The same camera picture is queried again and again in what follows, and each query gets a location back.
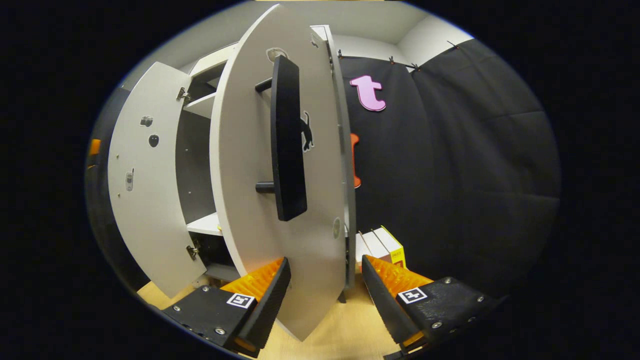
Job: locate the white and orange book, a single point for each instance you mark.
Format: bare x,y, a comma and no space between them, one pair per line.
362,252

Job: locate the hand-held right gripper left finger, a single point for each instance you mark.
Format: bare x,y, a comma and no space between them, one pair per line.
267,310

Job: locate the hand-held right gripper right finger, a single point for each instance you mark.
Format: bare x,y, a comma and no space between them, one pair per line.
385,305

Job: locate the black backdrop cloth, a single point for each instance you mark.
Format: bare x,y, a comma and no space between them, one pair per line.
450,175

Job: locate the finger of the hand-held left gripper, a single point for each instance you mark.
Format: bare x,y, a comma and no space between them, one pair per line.
94,147

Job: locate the white shoe cabinet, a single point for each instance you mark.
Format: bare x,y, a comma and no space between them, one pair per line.
195,160

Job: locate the white shoe cabinet door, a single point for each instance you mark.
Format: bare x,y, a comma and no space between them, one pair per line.
240,175
150,225

